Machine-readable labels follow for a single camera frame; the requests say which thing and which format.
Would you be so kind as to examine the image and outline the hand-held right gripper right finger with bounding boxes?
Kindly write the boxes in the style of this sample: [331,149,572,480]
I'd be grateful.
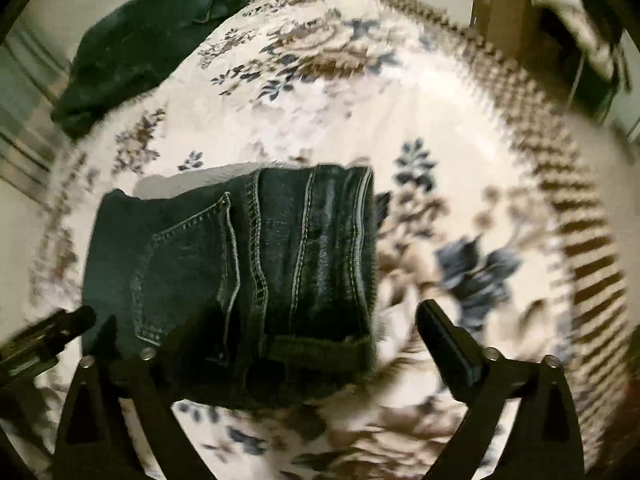
[416,299,586,480]

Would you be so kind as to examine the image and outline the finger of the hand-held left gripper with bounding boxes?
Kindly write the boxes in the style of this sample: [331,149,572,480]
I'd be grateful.
[0,305,97,361]

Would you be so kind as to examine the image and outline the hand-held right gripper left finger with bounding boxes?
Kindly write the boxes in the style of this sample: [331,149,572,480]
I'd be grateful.
[52,307,226,480]

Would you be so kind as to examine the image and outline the dark blue denim pants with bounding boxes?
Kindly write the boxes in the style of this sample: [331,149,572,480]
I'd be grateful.
[82,162,386,411]

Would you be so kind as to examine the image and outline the brown checkered bed sheet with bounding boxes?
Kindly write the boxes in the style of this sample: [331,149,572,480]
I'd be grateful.
[370,0,632,461]

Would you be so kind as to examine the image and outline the white floral blanket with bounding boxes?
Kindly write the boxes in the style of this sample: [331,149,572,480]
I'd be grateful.
[30,0,601,480]

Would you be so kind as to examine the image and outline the grey green curtain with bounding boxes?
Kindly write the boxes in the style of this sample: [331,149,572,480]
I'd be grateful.
[0,25,72,196]

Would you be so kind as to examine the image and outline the dark green plush blanket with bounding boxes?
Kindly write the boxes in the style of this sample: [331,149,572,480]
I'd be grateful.
[50,0,256,141]

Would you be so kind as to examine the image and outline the brown cardboard box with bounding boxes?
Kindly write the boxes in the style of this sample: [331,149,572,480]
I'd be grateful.
[452,0,532,47]

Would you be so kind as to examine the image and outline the white garment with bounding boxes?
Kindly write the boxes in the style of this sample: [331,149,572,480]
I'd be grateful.
[530,0,623,78]

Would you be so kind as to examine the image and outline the metal frame chair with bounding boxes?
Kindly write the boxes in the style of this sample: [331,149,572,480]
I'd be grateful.
[525,0,631,126]

